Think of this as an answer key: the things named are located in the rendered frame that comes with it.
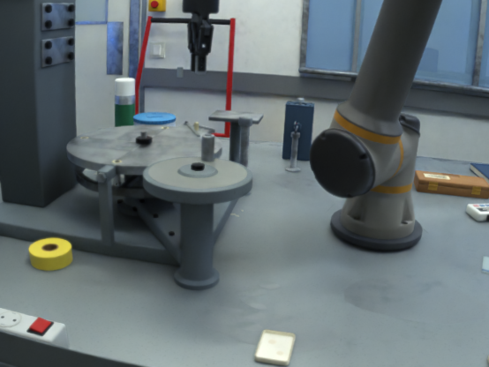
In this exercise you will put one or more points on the yellow box with red button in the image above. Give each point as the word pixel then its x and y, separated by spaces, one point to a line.
pixel 156 5

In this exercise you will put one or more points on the blue metal wall panel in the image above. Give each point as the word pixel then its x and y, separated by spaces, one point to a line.
pixel 114 47

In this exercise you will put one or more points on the white calculator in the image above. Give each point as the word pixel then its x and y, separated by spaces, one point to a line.
pixel 479 211

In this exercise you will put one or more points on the grey gauge post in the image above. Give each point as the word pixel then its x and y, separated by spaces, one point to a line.
pixel 293 149

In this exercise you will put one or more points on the dark blue canister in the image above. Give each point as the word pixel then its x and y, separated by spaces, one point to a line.
pixel 303 126

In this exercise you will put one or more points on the grey press body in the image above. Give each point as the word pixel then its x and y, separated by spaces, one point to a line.
pixel 34 114

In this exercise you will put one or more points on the red frame with black bar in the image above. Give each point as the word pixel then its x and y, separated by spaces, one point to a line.
pixel 230 76

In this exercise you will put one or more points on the light blue card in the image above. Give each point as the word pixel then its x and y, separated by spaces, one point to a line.
pixel 486 264

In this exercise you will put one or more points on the brown case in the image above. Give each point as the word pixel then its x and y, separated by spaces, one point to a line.
pixel 447 185

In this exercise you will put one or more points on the cream rectangular tray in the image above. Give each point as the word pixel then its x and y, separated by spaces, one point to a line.
pixel 275 347

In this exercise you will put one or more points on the small black round knob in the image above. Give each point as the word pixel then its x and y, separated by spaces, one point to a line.
pixel 197 166

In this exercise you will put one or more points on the window with grey frame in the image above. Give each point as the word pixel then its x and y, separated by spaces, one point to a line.
pixel 332 34

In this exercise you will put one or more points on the white power strip red switch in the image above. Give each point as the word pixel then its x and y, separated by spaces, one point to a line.
pixel 23 324

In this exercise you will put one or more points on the white wall switch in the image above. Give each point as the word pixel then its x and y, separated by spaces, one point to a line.
pixel 157 50

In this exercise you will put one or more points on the dark blue book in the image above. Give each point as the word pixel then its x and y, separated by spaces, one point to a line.
pixel 481 170

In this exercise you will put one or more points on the black knob with grey stem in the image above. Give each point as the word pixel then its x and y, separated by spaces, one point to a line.
pixel 144 139

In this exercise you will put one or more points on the grey plate on post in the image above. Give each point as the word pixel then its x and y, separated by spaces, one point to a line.
pixel 238 118

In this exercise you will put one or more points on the green spray can white cap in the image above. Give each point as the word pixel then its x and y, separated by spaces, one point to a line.
pixel 124 107

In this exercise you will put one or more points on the grey round handwheel disc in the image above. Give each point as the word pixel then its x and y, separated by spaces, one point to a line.
pixel 229 181

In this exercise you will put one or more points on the yellow tape roll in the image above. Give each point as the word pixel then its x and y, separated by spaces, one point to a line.
pixel 51 257

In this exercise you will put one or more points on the silver wrench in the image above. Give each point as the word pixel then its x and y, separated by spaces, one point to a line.
pixel 193 127

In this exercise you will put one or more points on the blue metal upright strip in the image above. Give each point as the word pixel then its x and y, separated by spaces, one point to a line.
pixel 134 38

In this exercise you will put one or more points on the white tub with blue lid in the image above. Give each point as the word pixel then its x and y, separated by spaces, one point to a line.
pixel 154 118

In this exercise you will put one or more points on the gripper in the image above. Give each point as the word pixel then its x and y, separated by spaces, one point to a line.
pixel 201 6

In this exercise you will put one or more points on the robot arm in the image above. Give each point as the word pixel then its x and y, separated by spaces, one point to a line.
pixel 382 114

